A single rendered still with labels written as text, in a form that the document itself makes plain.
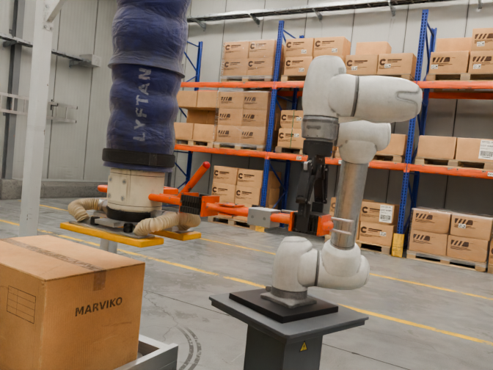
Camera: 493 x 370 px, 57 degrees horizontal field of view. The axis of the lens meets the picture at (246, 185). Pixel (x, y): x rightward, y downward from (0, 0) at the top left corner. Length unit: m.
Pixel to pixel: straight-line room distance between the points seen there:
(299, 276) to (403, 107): 0.98
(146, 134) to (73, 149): 11.34
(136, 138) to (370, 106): 0.67
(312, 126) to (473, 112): 8.55
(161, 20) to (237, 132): 8.22
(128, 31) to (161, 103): 0.23
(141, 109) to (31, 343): 0.78
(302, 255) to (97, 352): 0.86
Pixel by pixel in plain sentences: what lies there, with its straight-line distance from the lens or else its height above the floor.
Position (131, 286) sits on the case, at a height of 0.87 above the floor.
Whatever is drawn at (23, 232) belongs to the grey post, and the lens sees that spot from 4.82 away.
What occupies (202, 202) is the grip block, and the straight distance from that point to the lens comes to 1.29.
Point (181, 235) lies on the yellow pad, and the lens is 1.45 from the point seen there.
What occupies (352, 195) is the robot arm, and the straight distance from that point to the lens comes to 1.80.
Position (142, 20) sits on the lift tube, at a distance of 1.44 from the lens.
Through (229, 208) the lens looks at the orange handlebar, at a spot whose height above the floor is 1.22.
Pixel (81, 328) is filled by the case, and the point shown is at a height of 0.77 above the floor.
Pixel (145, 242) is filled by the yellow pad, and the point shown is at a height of 1.10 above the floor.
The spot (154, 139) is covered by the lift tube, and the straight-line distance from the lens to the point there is 1.40.
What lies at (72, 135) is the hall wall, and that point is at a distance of 12.69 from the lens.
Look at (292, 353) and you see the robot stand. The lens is 1.99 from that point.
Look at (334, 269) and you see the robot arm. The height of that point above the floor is 0.95.
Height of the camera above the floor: 1.35
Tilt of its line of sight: 3 degrees down
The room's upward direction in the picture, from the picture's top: 6 degrees clockwise
